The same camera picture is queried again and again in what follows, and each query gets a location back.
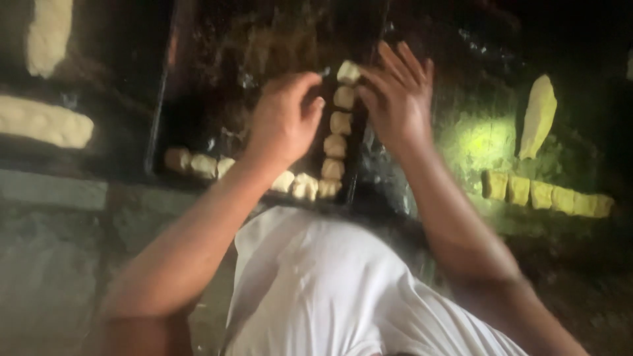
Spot black baking tray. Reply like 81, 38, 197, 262
145, 0, 391, 204

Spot rows of dough lumps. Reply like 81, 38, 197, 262
164, 85, 357, 201

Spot small pale dough piece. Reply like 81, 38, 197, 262
337, 60, 362, 85

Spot person's white shirt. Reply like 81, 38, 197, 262
221, 205, 530, 356

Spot line of cut dough squares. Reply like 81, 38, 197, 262
482, 170, 615, 219

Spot long dough log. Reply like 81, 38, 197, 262
0, 95, 95, 149
518, 74, 558, 160
26, 0, 74, 79

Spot person's left hand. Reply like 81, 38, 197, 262
242, 72, 327, 171

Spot person's right hand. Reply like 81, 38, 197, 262
356, 41, 436, 155

